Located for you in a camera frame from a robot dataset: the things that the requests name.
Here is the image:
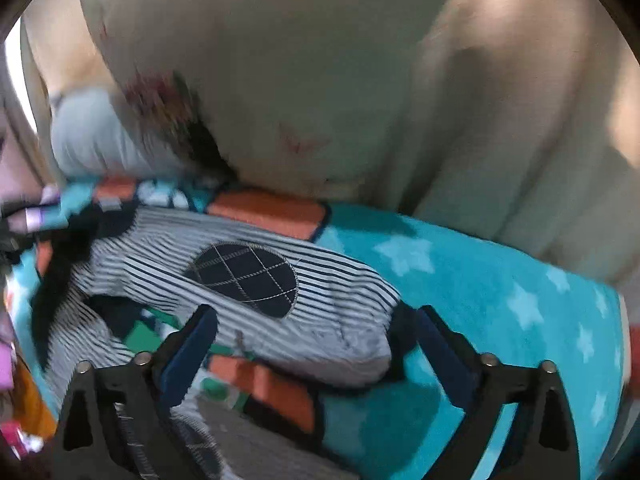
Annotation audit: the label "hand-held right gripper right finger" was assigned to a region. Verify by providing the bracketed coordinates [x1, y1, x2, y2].
[417, 305, 582, 480]

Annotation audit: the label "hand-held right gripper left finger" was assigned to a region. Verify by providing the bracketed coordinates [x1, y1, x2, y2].
[60, 304, 219, 480]

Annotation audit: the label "striped pants with dark patch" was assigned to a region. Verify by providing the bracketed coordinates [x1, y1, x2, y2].
[31, 208, 402, 480]

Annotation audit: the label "teal star printed blanket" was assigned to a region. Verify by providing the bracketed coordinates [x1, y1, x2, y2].
[7, 177, 626, 480]

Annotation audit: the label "light grey cloth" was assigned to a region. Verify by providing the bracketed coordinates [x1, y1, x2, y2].
[49, 87, 188, 178]

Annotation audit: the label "cream bedsheet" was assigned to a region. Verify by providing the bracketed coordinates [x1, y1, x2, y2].
[395, 0, 640, 291]

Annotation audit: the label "cream printed pillow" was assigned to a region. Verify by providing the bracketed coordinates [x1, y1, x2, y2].
[80, 0, 481, 198]

